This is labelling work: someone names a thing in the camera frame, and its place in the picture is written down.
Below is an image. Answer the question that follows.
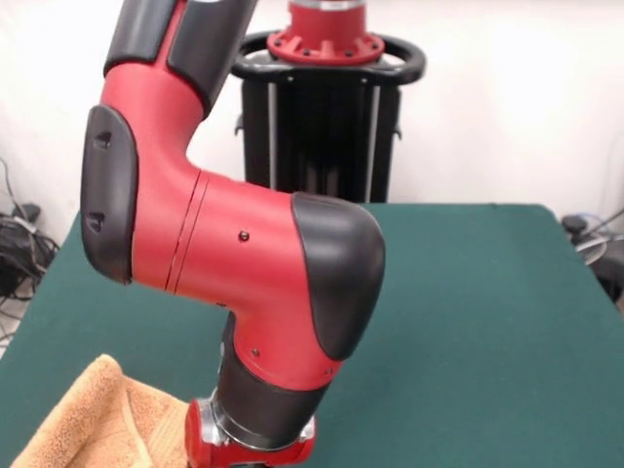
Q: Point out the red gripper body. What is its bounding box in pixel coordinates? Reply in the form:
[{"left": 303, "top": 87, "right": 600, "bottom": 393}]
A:
[{"left": 183, "top": 397, "right": 318, "bottom": 468}]

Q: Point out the dark green table cloth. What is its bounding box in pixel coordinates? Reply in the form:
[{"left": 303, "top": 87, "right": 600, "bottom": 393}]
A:
[{"left": 0, "top": 202, "right": 624, "bottom": 468}]

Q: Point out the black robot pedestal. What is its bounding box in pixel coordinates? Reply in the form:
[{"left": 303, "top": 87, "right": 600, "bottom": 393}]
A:
[{"left": 228, "top": 31, "right": 428, "bottom": 204}]

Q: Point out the black cable bundle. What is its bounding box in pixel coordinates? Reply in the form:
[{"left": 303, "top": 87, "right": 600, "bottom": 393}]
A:
[{"left": 0, "top": 155, "right": 60, "bottom": 342}]

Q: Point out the tan terry towel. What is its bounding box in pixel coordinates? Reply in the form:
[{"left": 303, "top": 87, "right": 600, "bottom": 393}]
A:
[{"left": 9, "top": 354, "right": 192, "bottom": 468}]

